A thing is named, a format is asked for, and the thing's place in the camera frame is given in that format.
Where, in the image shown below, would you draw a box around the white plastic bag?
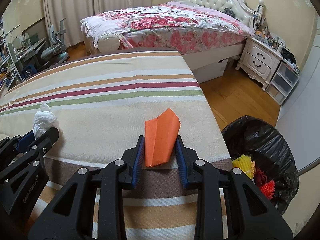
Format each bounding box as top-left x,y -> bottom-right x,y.
33,103 -> 59,139

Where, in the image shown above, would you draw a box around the orange paper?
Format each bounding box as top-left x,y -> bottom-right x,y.
145,108 -> 181,167

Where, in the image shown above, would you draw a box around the yellow foam fruit net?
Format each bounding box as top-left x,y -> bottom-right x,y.
232,154 -> 255,179

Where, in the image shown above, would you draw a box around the black bag trash bin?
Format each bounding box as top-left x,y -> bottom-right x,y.
222,115 -> 299,215

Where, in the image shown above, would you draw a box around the striped bed cover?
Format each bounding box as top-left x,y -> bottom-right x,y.
1,50 -> 231,239

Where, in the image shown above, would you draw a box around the white curved bookshelf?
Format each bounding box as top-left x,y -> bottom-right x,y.
0,17 -> 18,89

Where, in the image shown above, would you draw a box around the grey study desk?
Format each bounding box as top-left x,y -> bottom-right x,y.
7,37 -> 46,80

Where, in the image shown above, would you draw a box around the red foam fruit net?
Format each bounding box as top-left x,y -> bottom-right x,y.
254,168 -> 275,200

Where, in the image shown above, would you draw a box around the white under-bed storage box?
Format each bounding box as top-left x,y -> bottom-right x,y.
192,59 -> 228,83

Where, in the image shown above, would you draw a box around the grey desk chair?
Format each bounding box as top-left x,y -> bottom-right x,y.
41,18 -> 69,68

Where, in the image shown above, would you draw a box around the grey sliding wardrobe door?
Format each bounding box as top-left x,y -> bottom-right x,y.
276,29 -> 319,175

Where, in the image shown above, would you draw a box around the white bedside nightstand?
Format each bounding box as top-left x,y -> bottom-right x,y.
235,36 -> 283,91

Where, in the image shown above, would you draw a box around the clear plastic drawer unit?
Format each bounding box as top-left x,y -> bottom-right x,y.
266,59 -> 300,105

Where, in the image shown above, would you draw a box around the floral pink quilt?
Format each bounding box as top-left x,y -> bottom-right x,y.
80,2 -> 253,55

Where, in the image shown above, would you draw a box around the nightstand clutter bottles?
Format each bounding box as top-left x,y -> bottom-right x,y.
254,17 -> 297,65

